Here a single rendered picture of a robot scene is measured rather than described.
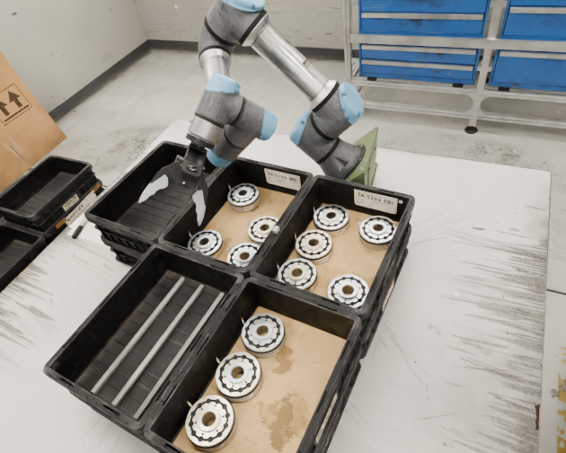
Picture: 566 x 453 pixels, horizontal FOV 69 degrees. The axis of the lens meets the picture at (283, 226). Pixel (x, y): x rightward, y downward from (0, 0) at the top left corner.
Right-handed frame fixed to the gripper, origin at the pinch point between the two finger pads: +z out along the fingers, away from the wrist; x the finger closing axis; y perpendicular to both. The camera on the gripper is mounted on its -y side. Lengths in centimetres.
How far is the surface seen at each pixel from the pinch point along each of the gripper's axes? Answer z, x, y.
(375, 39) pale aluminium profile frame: -113, -84, 153
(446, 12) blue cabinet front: -136, -104, 125
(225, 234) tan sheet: 3.7, -18.9, 20.1
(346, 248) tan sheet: -9.2, -47.3, 1.0
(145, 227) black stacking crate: 14.4, 3.0, 33.8
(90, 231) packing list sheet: 31, 20, 60
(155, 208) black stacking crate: 8.9, 1.9, 40.2
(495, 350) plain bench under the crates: -4, -83, -25
